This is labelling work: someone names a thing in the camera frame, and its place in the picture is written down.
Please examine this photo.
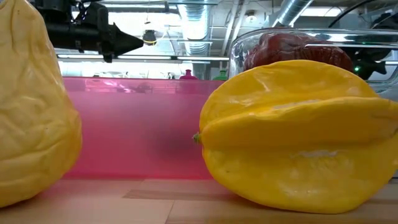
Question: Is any ribbed silver ceiling duct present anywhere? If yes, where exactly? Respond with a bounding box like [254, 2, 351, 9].
[178, 0, 216, 57]

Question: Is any red translucent plastic tray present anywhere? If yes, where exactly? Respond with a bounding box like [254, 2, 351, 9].
[62, 77, 225, 180]

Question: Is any pink water bottle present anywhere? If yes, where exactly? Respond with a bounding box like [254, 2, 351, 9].
[179, 68, 199, 80]

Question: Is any clear plastic container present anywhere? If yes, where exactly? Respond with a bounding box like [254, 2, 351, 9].
[228, 27, 398, 102]

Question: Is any green water bottle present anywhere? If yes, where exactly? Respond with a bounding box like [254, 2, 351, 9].
[212, 70, 230, 81]

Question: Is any wrinkled maroon fruit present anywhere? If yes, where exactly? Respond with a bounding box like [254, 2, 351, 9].
[243, 32, 354, 73]

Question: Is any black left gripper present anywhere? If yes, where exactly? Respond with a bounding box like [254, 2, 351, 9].
[73, 2, 144, 63]

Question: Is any hanging black ceiling lamp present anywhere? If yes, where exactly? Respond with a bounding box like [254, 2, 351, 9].
[142, 29, 158, 47]

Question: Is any long ceiling light strip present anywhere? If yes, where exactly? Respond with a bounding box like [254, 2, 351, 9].
[57, 53, 230, 62]

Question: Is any yellow starfruit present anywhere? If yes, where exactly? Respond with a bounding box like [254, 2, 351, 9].
[192, 59, 398, 215]

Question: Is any smooth silver ceiling duct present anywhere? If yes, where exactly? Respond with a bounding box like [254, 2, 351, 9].
[273, 0, 313, 27]

